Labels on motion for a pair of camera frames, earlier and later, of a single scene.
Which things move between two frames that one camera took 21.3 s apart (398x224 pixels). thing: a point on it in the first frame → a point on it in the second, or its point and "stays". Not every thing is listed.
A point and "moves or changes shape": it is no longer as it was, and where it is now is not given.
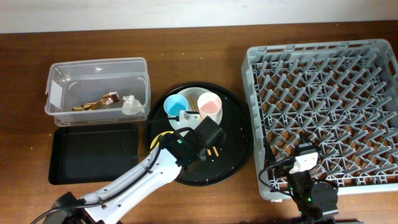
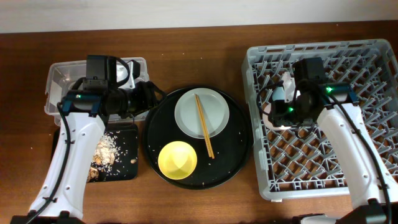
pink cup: [209, 104] → [265, 111]
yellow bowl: [158, 144] moves or changes shape
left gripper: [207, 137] → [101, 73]
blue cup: [173, 103] → [278, 94]
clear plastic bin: [68, 84] stays
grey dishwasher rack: [342, 96] stays
